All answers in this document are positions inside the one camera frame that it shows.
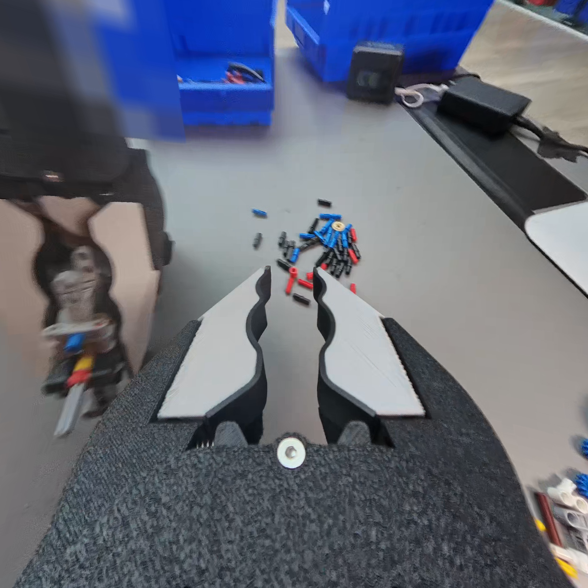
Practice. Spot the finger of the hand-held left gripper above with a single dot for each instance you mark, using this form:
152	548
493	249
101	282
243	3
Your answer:
133	257
18	257

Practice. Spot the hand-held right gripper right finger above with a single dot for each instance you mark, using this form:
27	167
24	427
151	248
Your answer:
367	367

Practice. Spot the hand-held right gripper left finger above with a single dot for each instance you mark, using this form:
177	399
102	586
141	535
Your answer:
216	363

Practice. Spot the grey toy brick assembly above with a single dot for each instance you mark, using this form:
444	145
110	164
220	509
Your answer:
78	294

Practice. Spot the pile of small toy pins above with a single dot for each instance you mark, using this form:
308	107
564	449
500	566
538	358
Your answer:
333	234

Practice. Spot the grey desk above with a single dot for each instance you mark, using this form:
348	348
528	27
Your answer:
404	193

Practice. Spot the black desk mat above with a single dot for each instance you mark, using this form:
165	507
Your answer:
505	170

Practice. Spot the small blue storage bin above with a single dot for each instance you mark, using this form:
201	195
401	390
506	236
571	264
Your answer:
220	105

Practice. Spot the red black tool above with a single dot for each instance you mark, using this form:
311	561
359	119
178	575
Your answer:
243	73

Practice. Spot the white rounded board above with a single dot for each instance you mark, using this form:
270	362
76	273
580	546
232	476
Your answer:
565	243

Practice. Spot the pile of mixed toy parts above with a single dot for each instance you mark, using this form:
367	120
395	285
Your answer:
569	505

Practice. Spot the black power adapter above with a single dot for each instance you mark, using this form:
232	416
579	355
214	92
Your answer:
482	103

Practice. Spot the black display device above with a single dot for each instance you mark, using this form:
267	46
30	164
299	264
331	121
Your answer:
374	73

